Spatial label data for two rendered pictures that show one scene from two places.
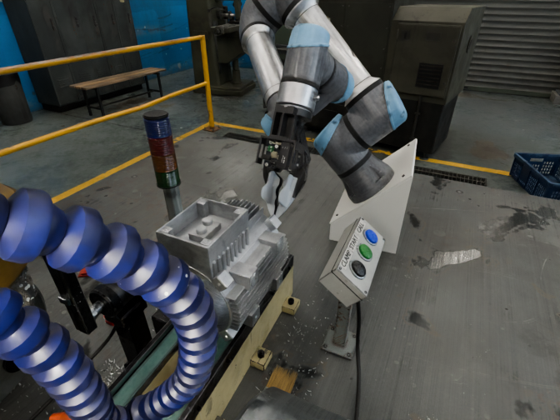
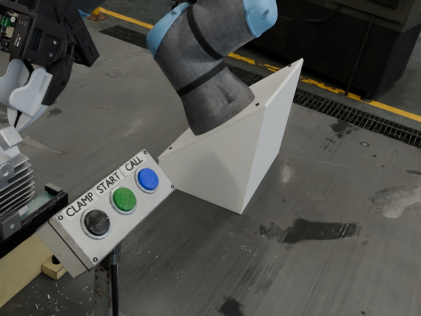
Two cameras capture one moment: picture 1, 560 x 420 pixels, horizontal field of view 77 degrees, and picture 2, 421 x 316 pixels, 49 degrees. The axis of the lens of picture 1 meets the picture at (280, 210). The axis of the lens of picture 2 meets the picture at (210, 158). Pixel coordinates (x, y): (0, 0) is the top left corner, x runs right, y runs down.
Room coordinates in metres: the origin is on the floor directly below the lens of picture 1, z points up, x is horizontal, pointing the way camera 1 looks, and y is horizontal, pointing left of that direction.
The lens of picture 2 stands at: (0.07, -0.23, 1.43)
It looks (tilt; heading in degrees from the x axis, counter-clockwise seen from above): 34 degrees down; 357
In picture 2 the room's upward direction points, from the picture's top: 10 degrees clockwise
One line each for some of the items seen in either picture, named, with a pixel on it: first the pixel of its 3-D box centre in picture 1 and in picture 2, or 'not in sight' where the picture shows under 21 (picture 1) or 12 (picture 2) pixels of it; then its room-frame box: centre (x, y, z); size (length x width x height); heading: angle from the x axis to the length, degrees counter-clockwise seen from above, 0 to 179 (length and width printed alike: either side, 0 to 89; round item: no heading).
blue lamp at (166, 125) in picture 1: (157, 126); not in sight; (0.83, 0.30, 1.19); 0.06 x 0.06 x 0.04
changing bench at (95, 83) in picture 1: (125, 92); not in sight; (5.17, 2.23, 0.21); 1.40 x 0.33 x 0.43; 152
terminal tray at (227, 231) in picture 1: (206, 237); not in sight; (0.48, 0.13, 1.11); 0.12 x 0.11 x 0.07; 155
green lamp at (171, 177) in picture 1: (167, 175); not in sight; (0.83, 0.30, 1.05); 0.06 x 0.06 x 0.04
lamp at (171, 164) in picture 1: (164, 160); not in sight; (0.83, 0.30, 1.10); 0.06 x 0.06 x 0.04
